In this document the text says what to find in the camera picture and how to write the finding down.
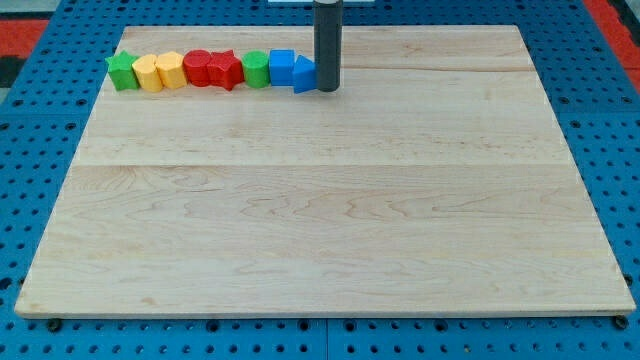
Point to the blue triangle block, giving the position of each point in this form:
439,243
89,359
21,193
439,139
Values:
304,75

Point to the light wooden board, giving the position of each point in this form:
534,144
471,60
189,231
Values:
435,182

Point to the blue cube block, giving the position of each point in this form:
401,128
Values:
281,65

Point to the green cylinder block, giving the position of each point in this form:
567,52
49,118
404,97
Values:
256,69

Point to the red star block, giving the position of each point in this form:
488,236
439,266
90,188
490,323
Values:
225,70

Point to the red cylinder block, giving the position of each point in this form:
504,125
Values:
195,64

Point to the yellow hexagon block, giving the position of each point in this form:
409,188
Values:
170,69

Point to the yellow heart block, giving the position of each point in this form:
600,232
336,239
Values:
147,74

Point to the green star block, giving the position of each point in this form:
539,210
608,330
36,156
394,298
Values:
120,71

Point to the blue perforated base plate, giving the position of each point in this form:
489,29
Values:
49,102

